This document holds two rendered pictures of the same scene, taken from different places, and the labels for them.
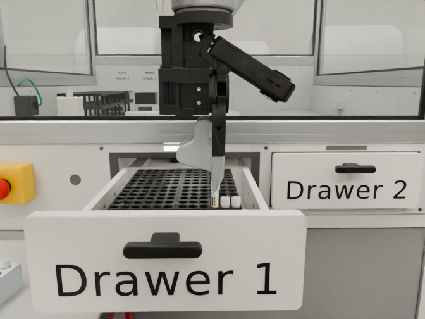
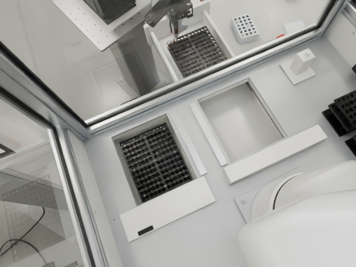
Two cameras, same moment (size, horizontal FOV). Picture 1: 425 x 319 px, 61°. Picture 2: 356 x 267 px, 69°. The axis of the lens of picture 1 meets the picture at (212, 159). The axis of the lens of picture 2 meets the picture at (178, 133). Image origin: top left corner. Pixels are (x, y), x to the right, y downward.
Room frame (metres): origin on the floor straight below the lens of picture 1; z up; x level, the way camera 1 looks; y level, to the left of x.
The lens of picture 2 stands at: (1.14, -0.21, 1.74)
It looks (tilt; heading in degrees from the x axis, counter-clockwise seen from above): 69 degrees down; 168
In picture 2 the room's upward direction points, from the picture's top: 12 degrees counter-clockwise
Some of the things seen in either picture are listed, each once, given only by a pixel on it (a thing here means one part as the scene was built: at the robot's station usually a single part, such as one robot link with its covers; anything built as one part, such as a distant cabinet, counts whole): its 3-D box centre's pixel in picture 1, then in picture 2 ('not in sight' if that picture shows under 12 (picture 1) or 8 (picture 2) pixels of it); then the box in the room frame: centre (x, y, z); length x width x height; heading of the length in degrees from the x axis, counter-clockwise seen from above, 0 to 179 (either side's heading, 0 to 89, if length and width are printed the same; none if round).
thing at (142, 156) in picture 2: not in sight; (156, 162); (0.88, -0.26, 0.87); 0.22 x 0.18 x 0.06; 1
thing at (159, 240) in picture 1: (164, 244); not in sight; (0.33, 0.05, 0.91); 0.07 x 0.04 x 0.01; 91
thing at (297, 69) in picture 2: not in sight; (302, 61); (0.80, 0.31, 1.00); 0.09 x 0.08 x 0.10; 1
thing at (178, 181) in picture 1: (181, 204); not in sight; (0.55, 0.05, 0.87); 0.22 x 0.18 x 0.06; 1
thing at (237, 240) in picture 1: (167, 261); not in sight; (0.35, 0.05, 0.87); 0.29 x 0.02 x 0.11; 91
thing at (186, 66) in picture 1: (197, 68); not in sight; (0.45, 0.02, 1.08); 0.09 x 0.08 x 0.12; 91
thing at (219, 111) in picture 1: (217, 119); not in sight; (0.43, -0.01, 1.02); 0.05 x 0.02 x 0.09; 1
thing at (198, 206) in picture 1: (175, 208); not in sight; (0.45, 0.05, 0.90); 0.18 x 0.02 x 0.01; 91
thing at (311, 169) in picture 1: (345, 180); not in sight; (0.68, -0.26, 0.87); 0.29 x 0.02 x 0.11; 91
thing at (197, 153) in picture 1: (200, 156); not in sight; (0.43, 0.01, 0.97); 0.06 x 0.03 x 0.09; 91
